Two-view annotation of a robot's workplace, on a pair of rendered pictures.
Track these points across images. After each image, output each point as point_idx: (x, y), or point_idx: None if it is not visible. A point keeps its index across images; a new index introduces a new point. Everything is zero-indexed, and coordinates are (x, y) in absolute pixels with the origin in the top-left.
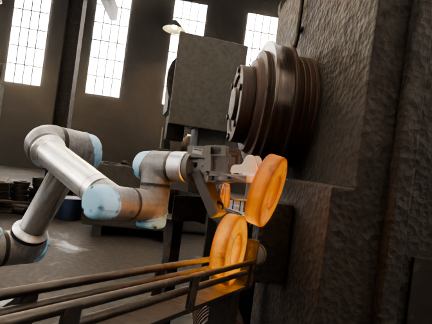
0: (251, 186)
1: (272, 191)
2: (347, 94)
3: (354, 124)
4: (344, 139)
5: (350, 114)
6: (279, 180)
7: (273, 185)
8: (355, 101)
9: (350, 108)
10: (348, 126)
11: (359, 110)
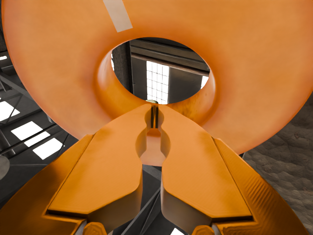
0: (30, 94)
1: (211, 74)
2: (288, 193)
3: (271, 147)
4: (308, 142)
5: (284, 165)
6: (186, 99)
7: (203, 95)
8: (266, 172)
9: (282, 173)
10: (290, 152)
11: (257, 157)
